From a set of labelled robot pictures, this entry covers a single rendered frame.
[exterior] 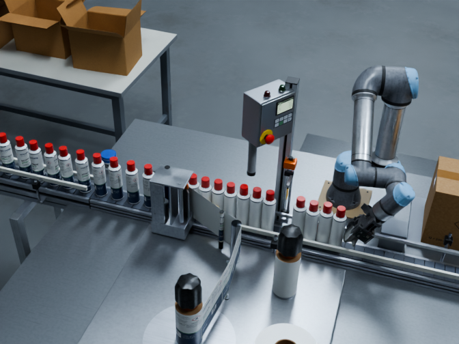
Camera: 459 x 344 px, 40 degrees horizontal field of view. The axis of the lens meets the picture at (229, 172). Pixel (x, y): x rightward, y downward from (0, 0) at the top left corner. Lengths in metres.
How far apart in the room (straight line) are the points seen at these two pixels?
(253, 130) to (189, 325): 0.72
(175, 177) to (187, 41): 3.59
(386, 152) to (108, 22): 2.02
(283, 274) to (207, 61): 3.57
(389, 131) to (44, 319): 1.48
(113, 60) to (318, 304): 2.04
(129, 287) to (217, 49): 3.70
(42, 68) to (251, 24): 2.82
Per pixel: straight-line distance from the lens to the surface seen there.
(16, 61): 4.06
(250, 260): 2.45
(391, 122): 2.58
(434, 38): 6.39
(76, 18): 3.90
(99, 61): 3.81
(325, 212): 2.42
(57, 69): 3.92
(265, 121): 2.26
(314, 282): 2.40
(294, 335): 2.05
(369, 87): 2.46
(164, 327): 2.22
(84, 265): 2.54
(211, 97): 5.05
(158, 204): 2.44
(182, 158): 3.01
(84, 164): 2.68
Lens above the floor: 2.64
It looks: 38 degrees down
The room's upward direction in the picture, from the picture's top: 2 degrees clockwise
